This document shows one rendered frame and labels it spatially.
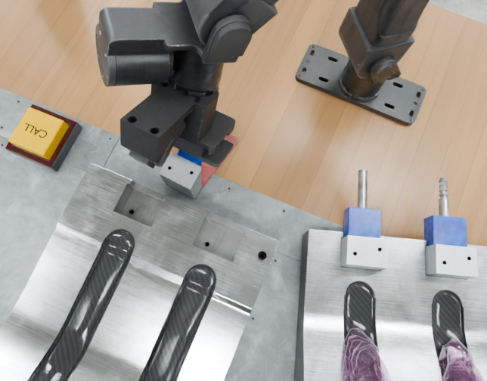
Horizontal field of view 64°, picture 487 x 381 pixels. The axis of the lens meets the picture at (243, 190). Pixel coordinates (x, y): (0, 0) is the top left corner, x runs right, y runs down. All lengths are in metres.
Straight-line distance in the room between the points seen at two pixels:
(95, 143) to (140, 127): 0.27
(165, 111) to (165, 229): 0.15
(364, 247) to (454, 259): 0.11
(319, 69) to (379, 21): 0.19
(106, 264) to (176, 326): 0.11
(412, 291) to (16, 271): 0.54
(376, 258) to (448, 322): 0.12
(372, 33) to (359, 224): 0.23
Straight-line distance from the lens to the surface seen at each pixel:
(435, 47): 0.76
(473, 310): 0.58
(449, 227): 0.56
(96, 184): 0.52
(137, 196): 0.53
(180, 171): 0.54
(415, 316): 0.55
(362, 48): 0.53
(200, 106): 0.42
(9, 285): 0.65
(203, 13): 0.35
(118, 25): 0.38
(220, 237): 0.50
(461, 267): 0.55
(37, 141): 0.64
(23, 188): 0.67
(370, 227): 0.52
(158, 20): 0.40
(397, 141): 0.65
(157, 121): 0.39
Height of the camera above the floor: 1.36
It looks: 75 degrees down
